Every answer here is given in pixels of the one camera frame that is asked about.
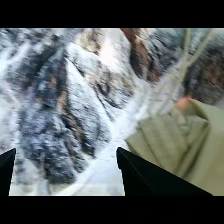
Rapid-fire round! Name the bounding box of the olive green garment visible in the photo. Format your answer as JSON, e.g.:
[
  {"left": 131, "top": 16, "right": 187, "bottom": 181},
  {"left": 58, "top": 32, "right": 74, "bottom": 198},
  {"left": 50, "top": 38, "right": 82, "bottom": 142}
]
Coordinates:
[{"left": 126, "top": 96, "right": 224, "bottom": 197}]

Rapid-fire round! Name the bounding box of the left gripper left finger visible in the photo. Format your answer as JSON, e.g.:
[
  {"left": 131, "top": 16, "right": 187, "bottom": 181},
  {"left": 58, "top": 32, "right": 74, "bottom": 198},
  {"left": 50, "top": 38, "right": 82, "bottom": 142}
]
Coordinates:
[{"left": 0, "top": 147, "right": 17, "bottom": 197}]

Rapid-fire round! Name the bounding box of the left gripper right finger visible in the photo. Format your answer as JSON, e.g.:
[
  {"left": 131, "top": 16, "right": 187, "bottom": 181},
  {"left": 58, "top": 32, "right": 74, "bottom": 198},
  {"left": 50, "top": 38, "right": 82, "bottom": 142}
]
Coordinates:
[{"left": 115, "top": 146, "right": 213, "bottom": 197}]

